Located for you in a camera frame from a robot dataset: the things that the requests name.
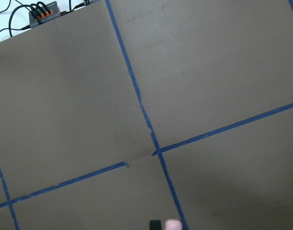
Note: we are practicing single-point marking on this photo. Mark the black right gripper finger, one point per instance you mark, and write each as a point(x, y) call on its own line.
point(155, 225)

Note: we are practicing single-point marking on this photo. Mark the pink chopstick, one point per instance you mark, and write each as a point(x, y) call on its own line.
point(173, 224)

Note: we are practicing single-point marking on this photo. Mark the grey orange cable hub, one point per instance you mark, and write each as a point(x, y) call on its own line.
point(41, 13)

